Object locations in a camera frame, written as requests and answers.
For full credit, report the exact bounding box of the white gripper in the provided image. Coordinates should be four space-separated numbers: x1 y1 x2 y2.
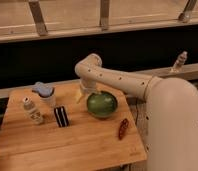
75 79 97 103

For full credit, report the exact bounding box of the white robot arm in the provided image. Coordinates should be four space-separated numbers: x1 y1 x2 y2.
75 53 198 171

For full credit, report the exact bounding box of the black striped eraser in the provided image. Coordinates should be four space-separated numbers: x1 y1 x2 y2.
54 106 69 127

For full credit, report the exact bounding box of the green bowl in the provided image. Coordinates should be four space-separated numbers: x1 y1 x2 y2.
86 91 118 118

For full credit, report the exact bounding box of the cup with blue lid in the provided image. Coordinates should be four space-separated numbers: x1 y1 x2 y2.
32 82 56 107

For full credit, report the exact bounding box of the small white bottle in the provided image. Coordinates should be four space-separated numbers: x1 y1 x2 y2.
22 97 44 125

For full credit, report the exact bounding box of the red brown chili pepper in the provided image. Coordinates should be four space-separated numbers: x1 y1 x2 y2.
118 118 129 140

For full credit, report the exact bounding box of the wooden cutting board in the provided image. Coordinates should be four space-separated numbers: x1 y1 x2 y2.
0 83 147 171

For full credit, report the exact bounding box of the small white figurine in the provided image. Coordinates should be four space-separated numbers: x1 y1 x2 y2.
170 51 187 73

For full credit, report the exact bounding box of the left metal bracket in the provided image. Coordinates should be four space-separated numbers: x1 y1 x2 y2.
28 0 48 36

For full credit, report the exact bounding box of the metal bracket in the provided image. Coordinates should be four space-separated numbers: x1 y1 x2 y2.
178 0 197 23
28 0 48 36
99 0 110 30

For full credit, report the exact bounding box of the middle metal bracket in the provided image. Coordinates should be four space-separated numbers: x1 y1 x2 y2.
99 0 110 30

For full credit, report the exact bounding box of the right metal bracket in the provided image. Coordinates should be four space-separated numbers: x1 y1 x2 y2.
178 0 197 23

